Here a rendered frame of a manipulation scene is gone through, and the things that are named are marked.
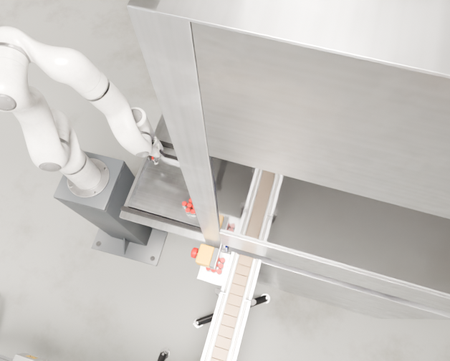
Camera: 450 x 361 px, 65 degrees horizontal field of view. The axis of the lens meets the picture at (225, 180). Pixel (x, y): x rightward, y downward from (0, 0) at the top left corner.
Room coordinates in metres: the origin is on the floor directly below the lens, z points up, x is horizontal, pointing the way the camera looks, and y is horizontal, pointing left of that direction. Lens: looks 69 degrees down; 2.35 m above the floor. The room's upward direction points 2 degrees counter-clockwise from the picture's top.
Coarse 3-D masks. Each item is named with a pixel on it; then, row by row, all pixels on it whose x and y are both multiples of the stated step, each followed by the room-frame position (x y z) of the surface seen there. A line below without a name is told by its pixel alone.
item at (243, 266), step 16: (240, 256) 0.22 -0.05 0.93; (240, 272) 0.16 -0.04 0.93; (256, 272) 0.16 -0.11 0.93; (224, 288) 0.11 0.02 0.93; (240, 288) 0.10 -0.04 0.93; (224, 304) 0.05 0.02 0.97; (240, 304) 0.04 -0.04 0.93; (224, 320) -0.01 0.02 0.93; (240, 320) -0.01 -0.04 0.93; (208, 336) -0.06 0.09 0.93; (224, 336) -0.06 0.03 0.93; (240, 336) -0.06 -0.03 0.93; (208, 352) -0.11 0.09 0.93; (224, 352) -0.12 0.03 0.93
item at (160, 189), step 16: (160, 160) 0.68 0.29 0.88; (176, 160) 0.66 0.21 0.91; (144, 176) 0.60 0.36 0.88; (160, 176) 0.60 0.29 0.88; (176, 176) 0.60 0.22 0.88; (144, 192) 0.53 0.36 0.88; (160, 192) 0.53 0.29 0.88; (176, 192) 0.52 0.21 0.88; (144, 208) 0.45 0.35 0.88; (160, 208) 0.45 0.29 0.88; (176, 208) 0.45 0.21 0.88; (192, 224) 0.37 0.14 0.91
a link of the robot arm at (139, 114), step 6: (132, 108) 0.69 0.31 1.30; (138, 108) 0.69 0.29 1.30; (138, 114) 0.66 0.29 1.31; (144, 114) 0.66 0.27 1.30; (138, 120) 0.64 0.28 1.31; (144, 120) 0.64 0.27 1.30; (138, 126) 0.62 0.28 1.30; (144, 126) 0.63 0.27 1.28; (150, 126) 0.66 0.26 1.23; (144, 132) 0.61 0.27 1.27; (150, 132) 0.63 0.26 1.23
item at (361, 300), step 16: (256, 256) 0.23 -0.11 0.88; (272, 272) 0.18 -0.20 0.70; (288, 272) 0.17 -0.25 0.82; (304, 272) 0.16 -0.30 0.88; (288, 288) 0.14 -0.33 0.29; (304, 288) 0.12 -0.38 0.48; (320, 288) 0.11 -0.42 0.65; (336, 288) 0.10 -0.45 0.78; (352, 288) 0.09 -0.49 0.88; (336, 304) 0.05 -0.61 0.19; (352, 304) 0.04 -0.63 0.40; (368, 304) 0.03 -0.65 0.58; (384, 304) 0.03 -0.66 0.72; (400, 304) 0.02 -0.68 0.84; (416, 304) 0.02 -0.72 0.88
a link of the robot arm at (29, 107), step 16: (0, 48) 0.65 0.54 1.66; (0, 64) 0.60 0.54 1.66; (16, 64) 0.61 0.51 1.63; (0, 80) 0.55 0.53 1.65; (16, 80) 0.57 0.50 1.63; (0, 96) 0.52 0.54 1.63; (16, 96) 0.53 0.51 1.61; (32, 96) 0.58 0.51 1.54; (16, 112) 0.57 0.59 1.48; (32, 112) 0.58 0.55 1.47; (48, 112) 0.61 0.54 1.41; (32, 128) 0.57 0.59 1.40; (48, 128) 0.58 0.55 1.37; (32, 144) 0.55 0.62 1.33; (48, 144) 0.55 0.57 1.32; (64, 144) 0.59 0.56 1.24; (32, 160) 0.53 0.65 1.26; (48, 160) 0.52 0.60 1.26; (64, 160) 0.53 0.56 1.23
